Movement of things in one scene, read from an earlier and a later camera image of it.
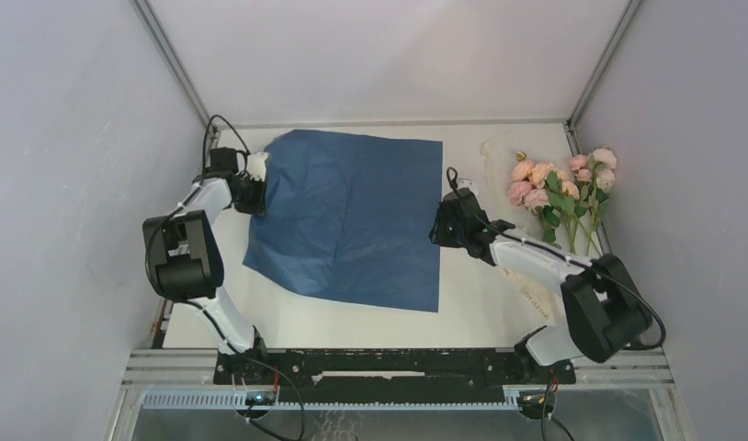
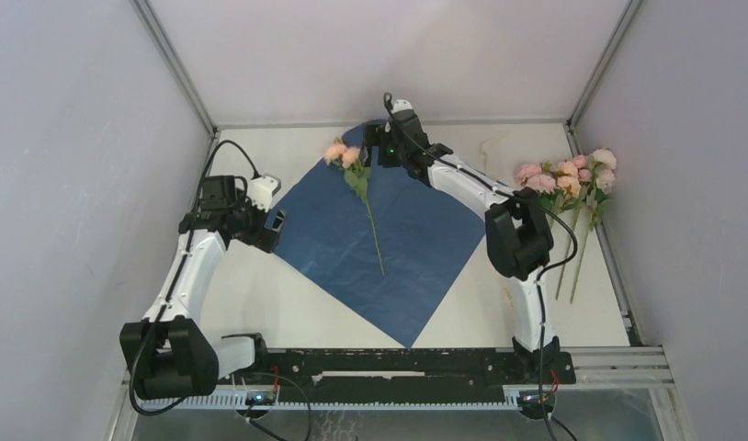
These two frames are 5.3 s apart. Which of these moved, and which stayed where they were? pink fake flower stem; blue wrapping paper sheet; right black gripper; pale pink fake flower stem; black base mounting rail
Moved: right black gripper; pink fake flower stem; blue wrapping paper sheet
Stayed: pale pink fake flower stem; black base mounting rail
